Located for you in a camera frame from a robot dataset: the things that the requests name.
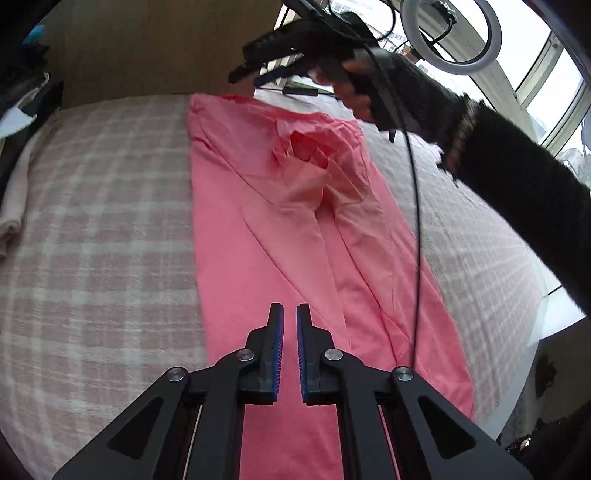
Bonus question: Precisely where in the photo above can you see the person's right forearm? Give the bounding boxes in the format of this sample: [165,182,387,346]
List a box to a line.
[436,90,591,319]

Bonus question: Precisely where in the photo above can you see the pink plaid blanket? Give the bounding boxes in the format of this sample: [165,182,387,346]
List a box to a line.
[0,88,561,478]

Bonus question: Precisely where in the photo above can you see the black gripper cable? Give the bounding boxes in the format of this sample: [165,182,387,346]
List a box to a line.
[360,28,422,370]

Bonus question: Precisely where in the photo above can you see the wooden headboard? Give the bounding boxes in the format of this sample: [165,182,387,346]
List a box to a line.
[39,0,289,110]

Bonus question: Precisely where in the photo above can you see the window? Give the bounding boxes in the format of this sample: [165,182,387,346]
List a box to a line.
[510,0,591,178]

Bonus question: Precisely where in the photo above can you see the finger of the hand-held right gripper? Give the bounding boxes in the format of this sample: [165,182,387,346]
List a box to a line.
[253,62,308,88]
[228,59,271,85]

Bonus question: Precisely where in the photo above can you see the pink shirt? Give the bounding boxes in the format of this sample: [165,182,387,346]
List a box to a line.
[187,93,476,480]

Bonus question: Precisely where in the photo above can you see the dark speckled clothing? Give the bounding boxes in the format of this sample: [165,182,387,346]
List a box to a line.
[501,406,591,480]

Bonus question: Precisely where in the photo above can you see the beige sweater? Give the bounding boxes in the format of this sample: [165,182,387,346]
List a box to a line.
[0,117,58,261]

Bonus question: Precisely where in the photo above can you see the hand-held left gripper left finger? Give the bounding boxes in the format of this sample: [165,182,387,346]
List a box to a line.
[52,302,284,480]

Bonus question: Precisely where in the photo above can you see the white cloth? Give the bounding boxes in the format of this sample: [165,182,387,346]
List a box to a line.
[0,71,51,139]

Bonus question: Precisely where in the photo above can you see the person's right hand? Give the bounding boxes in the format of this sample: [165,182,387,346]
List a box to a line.
[312,51,446,148]

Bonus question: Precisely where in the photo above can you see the white ring light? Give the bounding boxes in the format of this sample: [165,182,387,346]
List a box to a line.
[400,0,504,75]

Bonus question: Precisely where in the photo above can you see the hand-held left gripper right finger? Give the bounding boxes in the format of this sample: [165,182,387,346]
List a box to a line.
[296,303,534,480]

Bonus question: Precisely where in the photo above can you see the light blue cloth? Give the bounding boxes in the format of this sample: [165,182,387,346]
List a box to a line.
[22,22,48,46]

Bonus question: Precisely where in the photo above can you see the dark clothes pile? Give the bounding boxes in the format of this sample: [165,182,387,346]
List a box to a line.
[0,28,64,195]

